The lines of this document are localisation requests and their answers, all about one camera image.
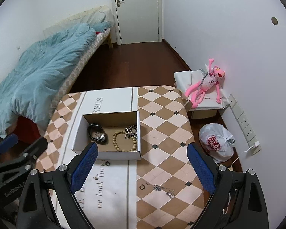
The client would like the black smart watch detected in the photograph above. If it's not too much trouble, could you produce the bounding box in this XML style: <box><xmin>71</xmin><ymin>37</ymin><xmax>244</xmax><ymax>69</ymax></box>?
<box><xmin>87</xmin><ymin>123</ymin><xmax>108</xmax><ymax>145</ymax></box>

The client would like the wooden bead bracelet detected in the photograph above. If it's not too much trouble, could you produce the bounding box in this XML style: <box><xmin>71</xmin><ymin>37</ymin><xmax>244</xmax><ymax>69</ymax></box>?
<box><xmin>112</xmin><ymin>129</ymin><xmax>138</xmax><ymax>152</ymax></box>

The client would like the thick silver chain bracelet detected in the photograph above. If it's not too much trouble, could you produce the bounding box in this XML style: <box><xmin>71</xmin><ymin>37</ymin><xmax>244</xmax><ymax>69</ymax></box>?
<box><xmin>124</xmin><ymin>124</ymin><xmax>138</xmax><ymax>141</ymax></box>

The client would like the white plastic bag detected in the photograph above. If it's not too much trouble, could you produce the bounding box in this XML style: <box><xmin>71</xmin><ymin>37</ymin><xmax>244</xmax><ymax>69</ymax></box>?
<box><xmin>199</xmin><ymin>123</ymin><xmax>235</xmax><ymax>163</ymax></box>

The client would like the checkered printed tablecloth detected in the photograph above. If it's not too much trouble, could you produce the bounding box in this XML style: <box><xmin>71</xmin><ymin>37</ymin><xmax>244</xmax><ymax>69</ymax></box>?
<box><xmin>36</xmin><ymin>86</ymin><xmax>205</xmax><ymax>228</ymax></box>

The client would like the white power strip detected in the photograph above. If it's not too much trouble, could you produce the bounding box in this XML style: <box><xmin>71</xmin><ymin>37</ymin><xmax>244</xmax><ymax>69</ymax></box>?
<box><xmin>228</xmin><ymin>94</ymin><xmax>261</xmax><ymax>155</ymax></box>

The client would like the teal blanket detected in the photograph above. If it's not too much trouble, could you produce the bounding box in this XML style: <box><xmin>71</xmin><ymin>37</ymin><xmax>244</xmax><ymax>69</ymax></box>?
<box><xmin>0</xmin><ymin>22</ymin><xmax>97</xmax><ymax>139</ymax></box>

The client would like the pink panther plush toy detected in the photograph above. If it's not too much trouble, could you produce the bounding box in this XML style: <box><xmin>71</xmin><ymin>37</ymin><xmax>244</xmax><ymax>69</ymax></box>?
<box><xmin>185</xmin><ymin>58</ymin><xmax>225</xmax><ymax>109</ymax></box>

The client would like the white cloth covered box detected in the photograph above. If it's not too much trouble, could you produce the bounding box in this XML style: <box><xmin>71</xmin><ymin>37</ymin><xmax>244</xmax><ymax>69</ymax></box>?
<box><xmin>173</xmin><ymin>69</ymin><xmax>231</xmax><ymax>120</ymax></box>

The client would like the bed mattress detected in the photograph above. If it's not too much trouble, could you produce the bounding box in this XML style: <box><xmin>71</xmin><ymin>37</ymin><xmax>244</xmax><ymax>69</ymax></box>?
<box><xmin>43</xmin><ymin>5</ymin><xmax>115</xmax><ymax>115</ymax></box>

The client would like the white door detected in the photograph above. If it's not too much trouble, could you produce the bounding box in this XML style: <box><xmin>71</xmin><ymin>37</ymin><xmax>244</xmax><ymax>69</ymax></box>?
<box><xmin>112</xmin><ymin>0</ymin><xmax>163</xmax><ymax>45</ymax></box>

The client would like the white charger cable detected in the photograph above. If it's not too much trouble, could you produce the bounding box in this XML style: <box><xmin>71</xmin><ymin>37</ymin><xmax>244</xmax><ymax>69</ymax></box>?
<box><xmin>225</xmin><ymin>141</ymin><xmax>260</xmax><ymax>172</ymax></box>

